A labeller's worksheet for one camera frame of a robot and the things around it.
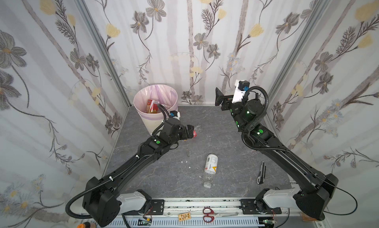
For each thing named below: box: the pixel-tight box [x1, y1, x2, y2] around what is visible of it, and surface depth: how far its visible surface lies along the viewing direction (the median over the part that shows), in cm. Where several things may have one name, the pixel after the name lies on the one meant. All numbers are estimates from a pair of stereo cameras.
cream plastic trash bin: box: [133, 84, 179, 136], surface depth 94 cm
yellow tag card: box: [178, 212, 192, 222], surface depth 72 cm
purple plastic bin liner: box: [133, 84, 179, 121], surface depth 95 cm
